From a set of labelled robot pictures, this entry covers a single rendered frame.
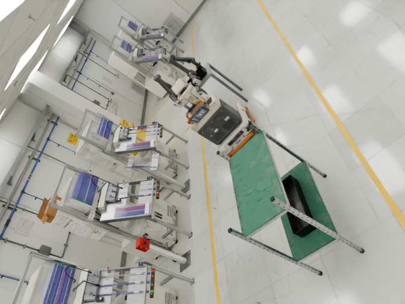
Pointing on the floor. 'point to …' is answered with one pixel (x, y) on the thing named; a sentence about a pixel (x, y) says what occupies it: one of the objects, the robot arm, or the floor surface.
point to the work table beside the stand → (219, 81)
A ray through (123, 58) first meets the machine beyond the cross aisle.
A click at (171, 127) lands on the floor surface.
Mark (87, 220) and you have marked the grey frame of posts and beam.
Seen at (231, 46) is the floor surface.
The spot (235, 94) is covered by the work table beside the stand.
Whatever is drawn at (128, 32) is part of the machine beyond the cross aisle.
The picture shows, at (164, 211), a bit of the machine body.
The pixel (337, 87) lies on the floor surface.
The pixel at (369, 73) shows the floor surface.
